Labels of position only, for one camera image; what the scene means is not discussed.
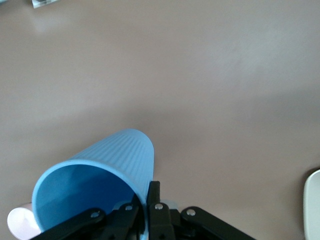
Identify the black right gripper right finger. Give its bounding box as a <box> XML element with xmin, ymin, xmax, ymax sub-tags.
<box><xmin>144</xmin><ymin>180</ymin><xmax>256</xmax><ymax>240</ymax></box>

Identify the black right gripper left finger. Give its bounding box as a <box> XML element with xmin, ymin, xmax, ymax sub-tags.
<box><xmin>31</xmin><ymin>196</ymin><xmax>141</xmax><ymax>240</ymax></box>

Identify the blue ribbed cup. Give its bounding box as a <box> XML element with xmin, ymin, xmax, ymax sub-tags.
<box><xmin>31</xmin><ymin>128</ymin><xmax>155</xmax><ymax>240</ymax></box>

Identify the pink bowl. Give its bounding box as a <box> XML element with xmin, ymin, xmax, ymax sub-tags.
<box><xmin>6</xmin><ymin>201</ymin><xmax>42</xmax><ymax>239</ymax></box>

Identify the cream white toaster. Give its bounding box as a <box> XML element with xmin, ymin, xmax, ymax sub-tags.
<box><xmin>302</xmin><ymin>168</ymin><xmax>320</xmax><ymax>240</ymax></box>

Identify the metal table edge bracket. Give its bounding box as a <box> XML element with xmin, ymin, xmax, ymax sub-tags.
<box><xmin>31</xmin><ymin>0</ymin><xmax>59</xmax><ymax>9</ymax></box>

